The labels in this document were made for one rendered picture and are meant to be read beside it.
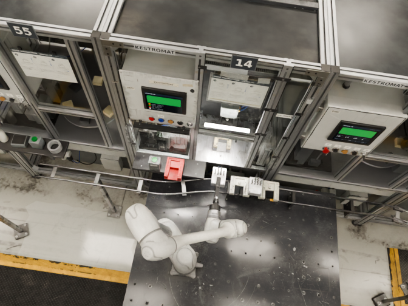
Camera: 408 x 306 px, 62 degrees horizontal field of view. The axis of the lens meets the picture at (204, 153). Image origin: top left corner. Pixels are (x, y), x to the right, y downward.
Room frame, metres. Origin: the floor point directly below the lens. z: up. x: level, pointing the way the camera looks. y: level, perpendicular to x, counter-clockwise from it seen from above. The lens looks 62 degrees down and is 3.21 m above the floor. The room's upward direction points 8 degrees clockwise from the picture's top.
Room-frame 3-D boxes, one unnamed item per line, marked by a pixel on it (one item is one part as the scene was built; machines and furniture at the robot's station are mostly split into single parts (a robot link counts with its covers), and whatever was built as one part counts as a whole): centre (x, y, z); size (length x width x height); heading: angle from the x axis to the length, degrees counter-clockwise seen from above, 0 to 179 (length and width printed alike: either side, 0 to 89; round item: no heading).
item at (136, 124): (1.11, 0.29, 1.37); 0.36 x 0.04 x 0.04; 89
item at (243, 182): (1.00, -0.41, 0.84); 0.36 x 0.14 x 0.10; 89
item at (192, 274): (0.42, 0.01, 0.71); 0.22 x 0.18 x 0.06; 89
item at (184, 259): (0.43, 0.04, 0.85); 0.18 x 0.16 x 0.22; 42
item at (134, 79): (1.25, 0.29, 1.60); 0.42 x 0.29 x 0.46; 89
